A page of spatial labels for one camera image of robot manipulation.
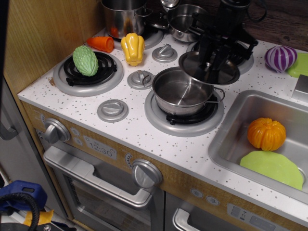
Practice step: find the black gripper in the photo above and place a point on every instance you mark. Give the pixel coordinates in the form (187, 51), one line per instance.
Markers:
(220, 35)

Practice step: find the steel pot lid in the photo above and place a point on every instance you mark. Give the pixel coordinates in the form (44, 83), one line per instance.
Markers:
(190, 63)

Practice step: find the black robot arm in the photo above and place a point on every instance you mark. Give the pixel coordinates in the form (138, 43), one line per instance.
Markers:
(234, 6)

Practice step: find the small steel pot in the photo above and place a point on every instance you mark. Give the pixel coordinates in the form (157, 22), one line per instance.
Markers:
(176, 93)

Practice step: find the tall steel stock pot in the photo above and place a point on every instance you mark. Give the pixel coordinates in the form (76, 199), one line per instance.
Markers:
(125, 16)

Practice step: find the back right burner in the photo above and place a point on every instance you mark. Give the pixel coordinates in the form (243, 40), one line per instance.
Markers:
(243, 65)

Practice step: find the burner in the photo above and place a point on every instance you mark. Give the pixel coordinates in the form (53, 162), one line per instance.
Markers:
(158, 119)
(70, 81)
(152, 36)
(243, 65)

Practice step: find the steel saucepan at back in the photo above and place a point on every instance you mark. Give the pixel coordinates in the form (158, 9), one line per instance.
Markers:
(177, 21)

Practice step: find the silver stove knob back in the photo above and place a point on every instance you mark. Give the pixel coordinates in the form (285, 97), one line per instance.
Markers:
(165, 54)

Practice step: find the silver stove knob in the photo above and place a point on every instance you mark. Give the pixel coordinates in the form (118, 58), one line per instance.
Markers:
(138, 79)
(165, 54)
(112, 110)

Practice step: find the back left burner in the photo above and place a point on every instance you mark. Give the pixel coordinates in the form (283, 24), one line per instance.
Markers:
(152, 36)

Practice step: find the steel sink basin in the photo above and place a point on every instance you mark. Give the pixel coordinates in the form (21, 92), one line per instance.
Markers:
(230, 144)

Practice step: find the steel ladle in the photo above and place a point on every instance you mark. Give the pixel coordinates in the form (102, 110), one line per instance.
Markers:
(170, 4)

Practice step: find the purple striped toy onion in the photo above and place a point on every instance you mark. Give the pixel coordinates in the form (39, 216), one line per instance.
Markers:
(280, 58)

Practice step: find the front right burner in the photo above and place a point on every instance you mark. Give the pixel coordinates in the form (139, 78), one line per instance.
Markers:
(158, 119)

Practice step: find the silver stove knob middle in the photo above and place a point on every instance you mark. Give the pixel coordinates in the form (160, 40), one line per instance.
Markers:
(138, 79)

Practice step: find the yellow toy bell pepper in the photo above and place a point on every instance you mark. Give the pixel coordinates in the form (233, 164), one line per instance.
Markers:
(133, 46)

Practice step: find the green plate at right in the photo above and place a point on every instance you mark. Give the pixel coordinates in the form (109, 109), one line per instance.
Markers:
(300, 67)

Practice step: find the silver faucet base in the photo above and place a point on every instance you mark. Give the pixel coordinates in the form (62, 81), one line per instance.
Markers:
(301, 89)

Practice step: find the orange toy pumpkin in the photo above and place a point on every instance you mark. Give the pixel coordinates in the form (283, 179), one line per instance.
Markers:
(266, 134)

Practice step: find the front left burner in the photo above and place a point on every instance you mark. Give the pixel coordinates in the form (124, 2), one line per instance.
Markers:
(70, 81)

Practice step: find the orange toy carrot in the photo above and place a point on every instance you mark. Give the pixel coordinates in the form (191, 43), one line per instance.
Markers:
(101, 43)

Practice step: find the silver stove knob front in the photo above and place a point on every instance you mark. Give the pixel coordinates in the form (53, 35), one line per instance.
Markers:
(112, 110)

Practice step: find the green toy bitter gourd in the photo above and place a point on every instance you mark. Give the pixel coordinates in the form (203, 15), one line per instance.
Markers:
(85, 61)

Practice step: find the green plate in sink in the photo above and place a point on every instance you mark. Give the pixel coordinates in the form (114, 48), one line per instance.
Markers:
(275, 166)

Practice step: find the right oven dial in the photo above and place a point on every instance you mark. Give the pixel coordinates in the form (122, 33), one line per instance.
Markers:
(145, 174)

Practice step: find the oven dial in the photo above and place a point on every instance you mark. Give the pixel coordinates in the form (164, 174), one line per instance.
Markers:
(145, 174)
(55, 131)

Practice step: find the oven clock display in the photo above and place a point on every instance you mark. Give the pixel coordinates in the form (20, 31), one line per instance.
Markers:
(100, 147)

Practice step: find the left oven dial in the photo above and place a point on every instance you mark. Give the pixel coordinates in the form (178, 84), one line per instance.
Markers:
(55, 131)

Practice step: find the blue clamp tool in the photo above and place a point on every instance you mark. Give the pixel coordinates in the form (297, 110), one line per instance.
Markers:
(22, 195)

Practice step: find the oven door handle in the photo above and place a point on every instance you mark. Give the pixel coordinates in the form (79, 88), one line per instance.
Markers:
(84, 172)

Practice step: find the black foreground frame post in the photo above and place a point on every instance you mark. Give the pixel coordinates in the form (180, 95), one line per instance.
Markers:
(4, 12)

